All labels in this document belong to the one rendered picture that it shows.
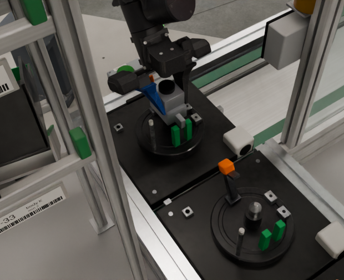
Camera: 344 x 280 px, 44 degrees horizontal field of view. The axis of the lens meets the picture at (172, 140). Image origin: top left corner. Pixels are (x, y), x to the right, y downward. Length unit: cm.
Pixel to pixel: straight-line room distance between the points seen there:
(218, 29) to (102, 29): 145
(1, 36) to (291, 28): 47
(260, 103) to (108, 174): 61
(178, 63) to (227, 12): 216
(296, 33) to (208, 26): 205
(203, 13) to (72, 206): 207
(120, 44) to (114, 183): 81
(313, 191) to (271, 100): 27
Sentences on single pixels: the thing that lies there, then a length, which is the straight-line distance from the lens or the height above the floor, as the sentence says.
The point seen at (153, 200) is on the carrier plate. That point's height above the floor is 97.
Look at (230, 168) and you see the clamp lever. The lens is 71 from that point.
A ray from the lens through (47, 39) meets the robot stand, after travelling 100.
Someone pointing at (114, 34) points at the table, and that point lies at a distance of 130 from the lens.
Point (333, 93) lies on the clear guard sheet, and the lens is 88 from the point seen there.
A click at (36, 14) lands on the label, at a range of 32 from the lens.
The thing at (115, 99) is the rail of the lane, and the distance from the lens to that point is 97.
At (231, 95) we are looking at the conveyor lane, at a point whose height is 92.
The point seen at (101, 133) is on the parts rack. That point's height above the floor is 133.
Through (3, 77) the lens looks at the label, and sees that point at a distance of 33.
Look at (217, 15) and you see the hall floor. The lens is 281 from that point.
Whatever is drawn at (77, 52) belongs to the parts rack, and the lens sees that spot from 35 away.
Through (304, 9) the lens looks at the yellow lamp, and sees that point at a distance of 68.
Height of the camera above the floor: 165
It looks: 52 degrees down
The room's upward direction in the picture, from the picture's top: 4 degrees counter-clockwise
